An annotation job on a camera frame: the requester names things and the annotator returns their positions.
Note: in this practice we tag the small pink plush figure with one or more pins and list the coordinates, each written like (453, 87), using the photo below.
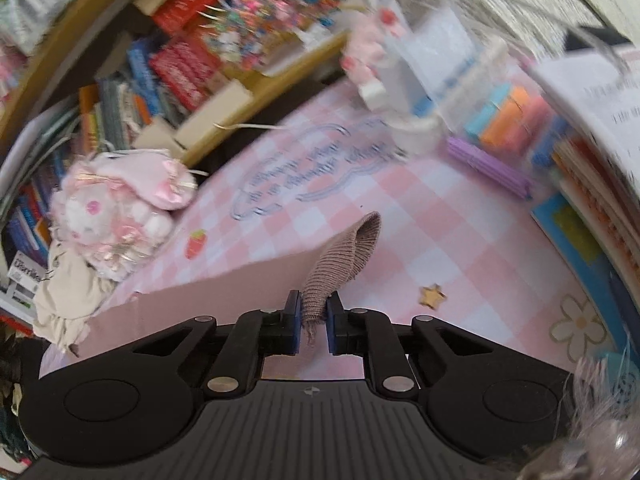
(367, 57)

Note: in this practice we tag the purple pencil case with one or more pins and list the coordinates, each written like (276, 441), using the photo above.
(487, 167)

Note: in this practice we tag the pink white plush toy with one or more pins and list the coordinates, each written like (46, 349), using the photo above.
(120, 210)

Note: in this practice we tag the taupe knitted cloth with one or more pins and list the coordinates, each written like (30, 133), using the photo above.
(345, 255)

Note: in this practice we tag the stack of open books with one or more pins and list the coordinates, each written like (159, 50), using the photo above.
(597, 145)

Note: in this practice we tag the blue book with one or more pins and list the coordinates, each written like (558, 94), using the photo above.
(575, 240)

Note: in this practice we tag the row of colourful books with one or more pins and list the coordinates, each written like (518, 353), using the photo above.
(115, 100)

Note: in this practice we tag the pink checkered desk mat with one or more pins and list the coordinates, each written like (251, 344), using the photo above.
(425, 240)

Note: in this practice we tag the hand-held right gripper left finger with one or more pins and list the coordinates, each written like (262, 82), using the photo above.
(296, 325)

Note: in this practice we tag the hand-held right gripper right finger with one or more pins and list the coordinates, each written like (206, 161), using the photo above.
(330, 328)

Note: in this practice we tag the beige crumpled cloth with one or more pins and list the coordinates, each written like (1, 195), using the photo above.
(67, 295)

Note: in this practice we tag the red boxes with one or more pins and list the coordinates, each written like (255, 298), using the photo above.
(187, 40)

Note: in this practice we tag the wooden bookshelf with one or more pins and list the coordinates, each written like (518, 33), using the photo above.
(215, 105)

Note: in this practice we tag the colourful toy figures display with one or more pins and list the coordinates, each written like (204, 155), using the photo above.
(270, 20)

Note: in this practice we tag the plain pink board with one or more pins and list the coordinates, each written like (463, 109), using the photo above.
(200, 300)

